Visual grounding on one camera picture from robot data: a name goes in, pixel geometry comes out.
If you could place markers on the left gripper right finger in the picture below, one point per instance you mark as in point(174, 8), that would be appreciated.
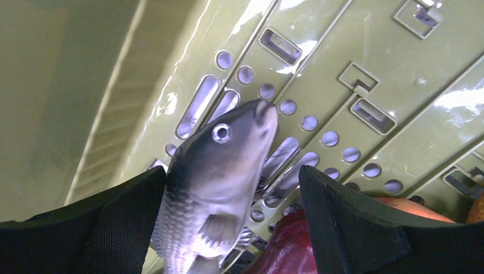
point(351, 232)

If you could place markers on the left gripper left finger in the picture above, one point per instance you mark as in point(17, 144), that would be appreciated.
point(108, 232)

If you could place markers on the silver toy fish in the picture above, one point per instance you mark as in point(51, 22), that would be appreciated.
point(210, 188)

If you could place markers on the orange squash slice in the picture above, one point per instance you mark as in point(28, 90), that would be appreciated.
point(475, 214)

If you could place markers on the red meat slice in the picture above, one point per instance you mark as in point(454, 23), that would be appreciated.
point(289, 250)

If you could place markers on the olive green plastic bin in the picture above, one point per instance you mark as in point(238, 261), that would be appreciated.
point(384, 97)

